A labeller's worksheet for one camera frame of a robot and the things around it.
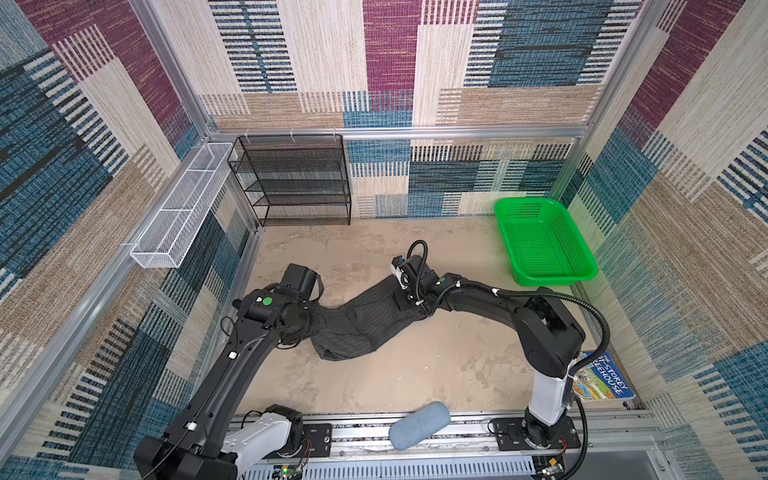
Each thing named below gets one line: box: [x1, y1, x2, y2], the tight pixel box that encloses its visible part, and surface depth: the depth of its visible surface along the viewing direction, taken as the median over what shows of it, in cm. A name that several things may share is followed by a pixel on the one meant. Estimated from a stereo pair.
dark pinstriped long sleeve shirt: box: [310, 275, 430, 361], surface depth 91 cm
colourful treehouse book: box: [572, 351, 636, 401], surface depth 81 cm
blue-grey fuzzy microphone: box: [388, 401, 451, 451], surface depth 75 cm
